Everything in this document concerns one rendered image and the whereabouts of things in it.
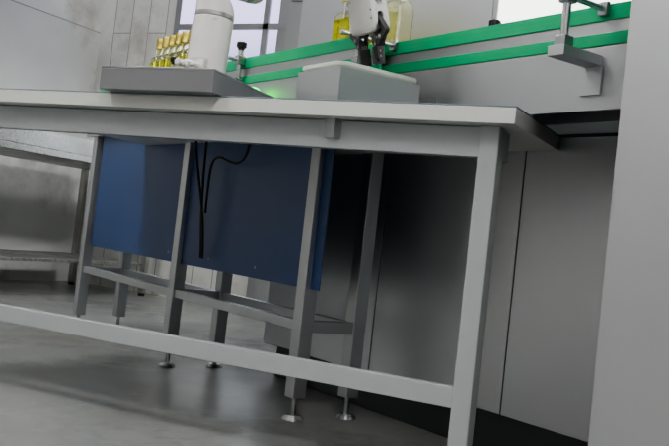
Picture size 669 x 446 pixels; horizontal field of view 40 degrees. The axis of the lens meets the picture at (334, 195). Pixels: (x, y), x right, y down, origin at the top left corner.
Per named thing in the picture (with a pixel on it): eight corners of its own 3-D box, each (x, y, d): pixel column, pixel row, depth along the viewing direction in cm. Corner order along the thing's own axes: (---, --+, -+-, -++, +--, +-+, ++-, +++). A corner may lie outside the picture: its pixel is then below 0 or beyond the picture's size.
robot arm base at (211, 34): (201, 73, 206) (212, 6, 207) (158, 72, 212) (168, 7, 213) (240, 90, 219) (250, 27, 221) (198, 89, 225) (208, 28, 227)
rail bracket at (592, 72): (607, 97, 171) (619, -21, 172) (547, 79, 162) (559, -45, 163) (586, 98, 175) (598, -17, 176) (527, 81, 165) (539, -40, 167)
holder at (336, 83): (434, 122, 208) (438, 89, 208) (336, 102, 192) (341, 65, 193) (387, 125, 222) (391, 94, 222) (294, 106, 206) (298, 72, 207)
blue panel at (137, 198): (374, 295, 235) (392, 131, 237) (318, 291, 224) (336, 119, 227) (132, 249, 365) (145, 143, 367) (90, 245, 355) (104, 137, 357)
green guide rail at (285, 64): (357, 68, 224) (361, 36, 224) (354, 67, 223) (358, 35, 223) (100, 107, 367) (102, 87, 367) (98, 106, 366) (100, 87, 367)
